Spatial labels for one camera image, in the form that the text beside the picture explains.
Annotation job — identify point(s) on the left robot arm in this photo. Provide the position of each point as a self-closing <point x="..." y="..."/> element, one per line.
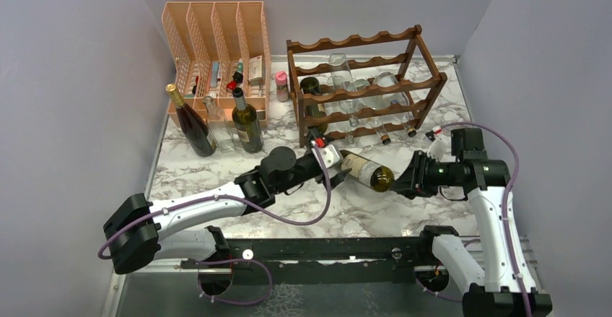
<point x="142" y="231"/>

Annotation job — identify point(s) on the clear bottle with cork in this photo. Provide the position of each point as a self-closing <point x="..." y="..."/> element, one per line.
<point x="387" y="79"/>

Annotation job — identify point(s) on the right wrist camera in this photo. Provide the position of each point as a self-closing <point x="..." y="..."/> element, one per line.
<point x="437" y="147"/>

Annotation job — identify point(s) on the pink capped jar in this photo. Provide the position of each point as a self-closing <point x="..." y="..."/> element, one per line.
<point x="281" y="82"/>

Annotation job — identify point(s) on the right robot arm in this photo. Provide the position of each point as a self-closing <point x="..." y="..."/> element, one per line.
<point x="502" y="285"/>

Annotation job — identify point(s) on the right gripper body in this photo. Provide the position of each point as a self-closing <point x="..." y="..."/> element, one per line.
<point x="432" y="174"/>

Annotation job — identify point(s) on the small white box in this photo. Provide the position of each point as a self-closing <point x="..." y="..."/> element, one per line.
<point x="256" y="72"/>

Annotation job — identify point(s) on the red capped small bottle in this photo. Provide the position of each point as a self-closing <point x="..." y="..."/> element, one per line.
<point x="236" y="76"/>

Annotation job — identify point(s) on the dark bottle white label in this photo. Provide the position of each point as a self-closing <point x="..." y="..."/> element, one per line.
<point x="369" y="173"/>

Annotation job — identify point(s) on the orange plastic file organizer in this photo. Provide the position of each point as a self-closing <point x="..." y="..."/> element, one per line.
<point x="206" y="38"/>

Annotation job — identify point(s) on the red wine bottle gold cap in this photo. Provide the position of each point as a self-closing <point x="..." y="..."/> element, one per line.
<point x="192" y="125"/>

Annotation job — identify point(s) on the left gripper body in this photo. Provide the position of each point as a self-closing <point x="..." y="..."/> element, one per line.
<point x="335" y="179"/>

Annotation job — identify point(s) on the black mounting rail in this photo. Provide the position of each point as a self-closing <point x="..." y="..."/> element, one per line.
<point x="313" y="261"/>

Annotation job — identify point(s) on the clear glass bottle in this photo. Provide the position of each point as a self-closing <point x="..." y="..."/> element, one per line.
<point x="342" y="80"/>
<point x="219" y="125"/>
<point x="375" y="103"/>

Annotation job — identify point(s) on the green wine bottle brown label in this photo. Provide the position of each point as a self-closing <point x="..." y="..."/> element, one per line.
<point x="246" y="122"/>

